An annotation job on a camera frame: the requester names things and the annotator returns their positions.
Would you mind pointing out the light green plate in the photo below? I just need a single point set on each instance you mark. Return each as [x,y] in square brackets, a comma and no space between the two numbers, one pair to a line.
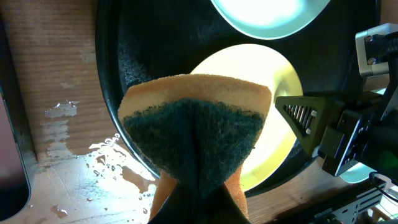
[269,19]
[359,172]

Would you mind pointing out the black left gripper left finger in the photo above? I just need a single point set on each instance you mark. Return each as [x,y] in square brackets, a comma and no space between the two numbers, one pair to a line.
[179,208]

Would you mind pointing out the yellow plate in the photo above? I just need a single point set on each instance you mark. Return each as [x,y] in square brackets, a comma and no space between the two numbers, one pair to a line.
[277,156]

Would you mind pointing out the black rectangular tray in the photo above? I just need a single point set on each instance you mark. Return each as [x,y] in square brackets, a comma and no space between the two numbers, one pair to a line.
[18,158]

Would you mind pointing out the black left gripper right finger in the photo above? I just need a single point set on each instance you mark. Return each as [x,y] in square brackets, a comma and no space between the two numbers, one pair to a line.
[218,207]

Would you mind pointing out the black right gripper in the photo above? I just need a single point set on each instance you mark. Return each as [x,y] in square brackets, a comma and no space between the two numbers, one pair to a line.
[350,132]

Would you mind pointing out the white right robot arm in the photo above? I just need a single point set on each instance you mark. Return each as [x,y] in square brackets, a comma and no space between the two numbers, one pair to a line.
[376,50]

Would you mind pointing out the orange green scrub sponge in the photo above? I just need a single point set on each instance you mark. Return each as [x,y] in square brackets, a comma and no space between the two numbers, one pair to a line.
[197,129]

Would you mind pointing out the black round tray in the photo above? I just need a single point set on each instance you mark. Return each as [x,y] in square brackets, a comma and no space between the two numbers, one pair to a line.
[140,41]

